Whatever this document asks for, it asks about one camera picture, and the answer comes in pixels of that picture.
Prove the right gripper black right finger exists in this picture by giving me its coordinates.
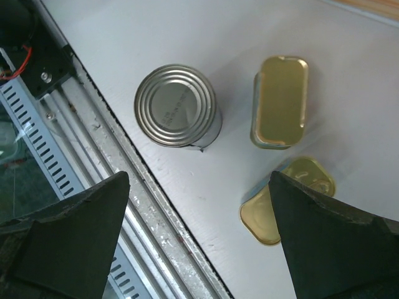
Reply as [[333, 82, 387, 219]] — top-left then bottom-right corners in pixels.
[[269, 171, 398, 298]]

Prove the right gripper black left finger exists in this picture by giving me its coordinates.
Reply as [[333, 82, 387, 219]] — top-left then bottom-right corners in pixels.
[[1, 171, 130, 298]]

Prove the silver round tin can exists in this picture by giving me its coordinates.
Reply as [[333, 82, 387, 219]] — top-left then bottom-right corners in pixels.
[[134, 64, 223, 152]]

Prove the wooden box counter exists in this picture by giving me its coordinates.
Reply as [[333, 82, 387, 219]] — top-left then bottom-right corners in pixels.
[[336, 0, 398, 21]]

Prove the blue rectangular spam tin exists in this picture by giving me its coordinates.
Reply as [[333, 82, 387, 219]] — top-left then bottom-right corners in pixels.
[[239, 156, 336, 246]]

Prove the teal rectangular tin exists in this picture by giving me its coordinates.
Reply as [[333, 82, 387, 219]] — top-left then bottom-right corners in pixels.
[[250, 55, 309, 150]]

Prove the aluminium frame rail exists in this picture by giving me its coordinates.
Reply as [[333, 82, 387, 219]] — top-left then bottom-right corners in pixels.
[[34, 1, 231, 298]]

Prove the grey perforated cable tray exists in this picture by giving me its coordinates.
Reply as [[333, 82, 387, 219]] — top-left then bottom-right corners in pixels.
[[0, 74, 141, 299]]

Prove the black left base bracket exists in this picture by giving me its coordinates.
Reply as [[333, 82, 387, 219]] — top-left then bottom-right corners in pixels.
[[21, 21, 76, 99]]

